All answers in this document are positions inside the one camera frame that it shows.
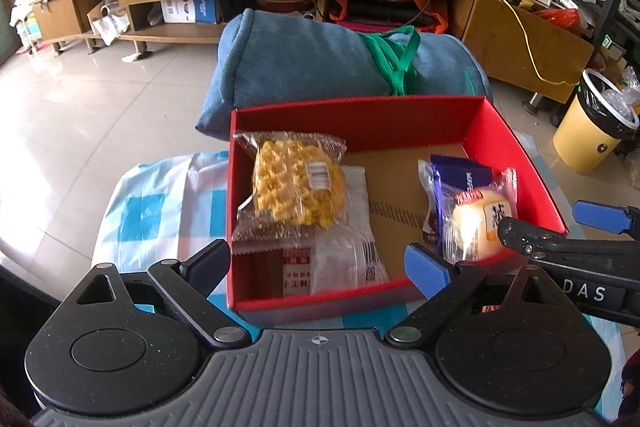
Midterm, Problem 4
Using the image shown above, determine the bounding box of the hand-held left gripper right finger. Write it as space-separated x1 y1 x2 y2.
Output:
384 243 571 349

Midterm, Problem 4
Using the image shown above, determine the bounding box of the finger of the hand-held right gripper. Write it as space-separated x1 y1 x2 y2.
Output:
572 201 640 241
497 217 640 279

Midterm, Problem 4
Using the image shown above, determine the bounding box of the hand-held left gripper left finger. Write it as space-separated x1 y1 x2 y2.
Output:
75 238 249 349

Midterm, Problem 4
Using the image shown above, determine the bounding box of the clear-wrapped bun packet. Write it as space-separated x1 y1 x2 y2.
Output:
440 167 519 264

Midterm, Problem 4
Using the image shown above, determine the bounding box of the white translucent snack packet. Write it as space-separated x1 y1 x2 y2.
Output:
310 166 390 297

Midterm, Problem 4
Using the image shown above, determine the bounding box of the red-white snack packet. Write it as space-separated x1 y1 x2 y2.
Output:
232 239 317 303

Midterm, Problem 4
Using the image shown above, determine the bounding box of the blue wrapper snack packet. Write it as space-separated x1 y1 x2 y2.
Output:
430 153 496 258

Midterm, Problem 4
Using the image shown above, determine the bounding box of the yellow corn snack packet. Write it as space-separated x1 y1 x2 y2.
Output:
232 131 348 244

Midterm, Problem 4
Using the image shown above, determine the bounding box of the red cardboard box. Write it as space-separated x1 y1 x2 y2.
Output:
226 96 570 326

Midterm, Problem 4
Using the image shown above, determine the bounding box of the blue-white checked cloth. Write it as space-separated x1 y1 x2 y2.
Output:
92 129 628 378

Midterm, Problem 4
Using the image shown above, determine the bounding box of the yellow trash bin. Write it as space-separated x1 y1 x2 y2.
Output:
552 68 640 175

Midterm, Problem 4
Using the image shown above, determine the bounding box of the wooden media stand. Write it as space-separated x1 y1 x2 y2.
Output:
30 0 596 106

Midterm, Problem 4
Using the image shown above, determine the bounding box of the red plastic bag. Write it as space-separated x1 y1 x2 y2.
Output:
532 7 581 30

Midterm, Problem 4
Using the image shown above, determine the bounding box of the rolled blue blanket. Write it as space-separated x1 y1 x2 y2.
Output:
195 8 493 142

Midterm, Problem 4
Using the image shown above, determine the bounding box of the orange plastic bag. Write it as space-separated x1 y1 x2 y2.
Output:
327 0 451 36

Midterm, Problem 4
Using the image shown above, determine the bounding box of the blue-white cardboard box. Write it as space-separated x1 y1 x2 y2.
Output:
161 0 224 26

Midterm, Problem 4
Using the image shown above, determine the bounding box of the white paper bag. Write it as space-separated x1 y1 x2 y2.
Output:
87 2 132 47

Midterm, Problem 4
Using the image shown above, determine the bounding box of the yellow cable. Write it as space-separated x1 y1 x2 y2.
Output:
395 0 584 88

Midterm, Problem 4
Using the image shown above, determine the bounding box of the green strap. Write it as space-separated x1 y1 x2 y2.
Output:
360 26 422 96

